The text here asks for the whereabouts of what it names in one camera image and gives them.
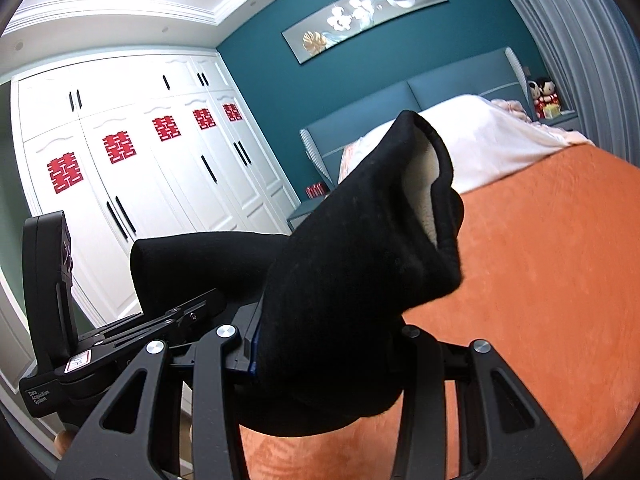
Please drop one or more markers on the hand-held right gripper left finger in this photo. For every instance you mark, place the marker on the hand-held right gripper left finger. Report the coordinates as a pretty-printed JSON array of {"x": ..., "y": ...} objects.
[{"x": 245, "y": 346}]

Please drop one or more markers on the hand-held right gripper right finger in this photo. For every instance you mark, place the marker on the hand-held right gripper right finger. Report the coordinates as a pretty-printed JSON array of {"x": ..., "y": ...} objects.
[{"x": 417, "y": 360}]

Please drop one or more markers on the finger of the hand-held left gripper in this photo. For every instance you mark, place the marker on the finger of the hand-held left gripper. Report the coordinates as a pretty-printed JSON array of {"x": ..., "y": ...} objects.
[{"x": 190, "y": 310}]

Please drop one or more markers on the black pants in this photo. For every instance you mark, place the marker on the black pants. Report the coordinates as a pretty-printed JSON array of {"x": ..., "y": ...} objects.
[{"x": 340, "y": 270}]

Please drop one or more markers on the person's left hand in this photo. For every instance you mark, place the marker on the person's left hand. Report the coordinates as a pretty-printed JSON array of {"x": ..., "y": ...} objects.
[{"x": 62, "y": 444}]

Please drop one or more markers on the red wardrobe decal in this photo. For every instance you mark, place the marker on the red wardrobe decal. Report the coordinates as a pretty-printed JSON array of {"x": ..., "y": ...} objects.
[
  {"x": 65, "y": 174},
  {"x": 203, "y": 118},
  {"x": 166, "y": 129},
  {"x": 233, "y": 112},
  {"x": 119, "y": 149}
]

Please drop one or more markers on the white wardrobe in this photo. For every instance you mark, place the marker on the white wardrobe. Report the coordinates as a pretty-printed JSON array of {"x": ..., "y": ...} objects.
[{"x": 175, "y": 185}]

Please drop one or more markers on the orange blanket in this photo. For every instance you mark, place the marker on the orange blanket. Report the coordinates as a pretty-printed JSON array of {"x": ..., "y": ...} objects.
[{"x": 525, "y": 285}]

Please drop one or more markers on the blue nightstand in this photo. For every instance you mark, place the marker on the blue nightstand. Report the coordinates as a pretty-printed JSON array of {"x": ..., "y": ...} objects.
[
  {"x": 562, "y": 120},
  {"x": 305, "y": 210}
]

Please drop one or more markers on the red cans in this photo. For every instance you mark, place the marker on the red cans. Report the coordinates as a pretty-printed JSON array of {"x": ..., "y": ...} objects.
[{"x": 316, "y": 191}]

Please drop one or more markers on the pink pillow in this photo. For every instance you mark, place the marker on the pink pillow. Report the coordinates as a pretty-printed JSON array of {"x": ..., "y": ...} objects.
[
  {"x": 350, "y": 157},
  {"x": 510, "y": 109}
]

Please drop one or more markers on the white quilt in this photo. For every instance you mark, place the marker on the white quilt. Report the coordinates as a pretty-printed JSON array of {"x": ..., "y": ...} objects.
[{"x": 475, "y": 135}]

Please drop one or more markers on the blue bed headboard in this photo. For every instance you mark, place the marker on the blue bed headboard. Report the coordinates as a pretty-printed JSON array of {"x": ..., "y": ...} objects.
[{"x": 360, "y": 110}]

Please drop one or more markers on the yellow box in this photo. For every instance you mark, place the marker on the yellow box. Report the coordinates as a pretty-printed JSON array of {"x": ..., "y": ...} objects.
[{"x": 551, "y": 111}]

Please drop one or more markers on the plush toy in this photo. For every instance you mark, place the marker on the plush toy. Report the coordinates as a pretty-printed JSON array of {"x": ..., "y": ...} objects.
[
  {"x": 534, "y": 94},
  {"x": 548, "y": 89}
]

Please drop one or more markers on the grey curtain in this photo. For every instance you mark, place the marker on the grey curtain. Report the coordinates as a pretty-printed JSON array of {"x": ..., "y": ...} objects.
[{"x": 575, "y": 50}]

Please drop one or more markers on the long framed wall picture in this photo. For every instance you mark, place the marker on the long framed wall picture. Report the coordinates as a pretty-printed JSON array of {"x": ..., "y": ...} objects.
[{"x": 360, "y": 20}]

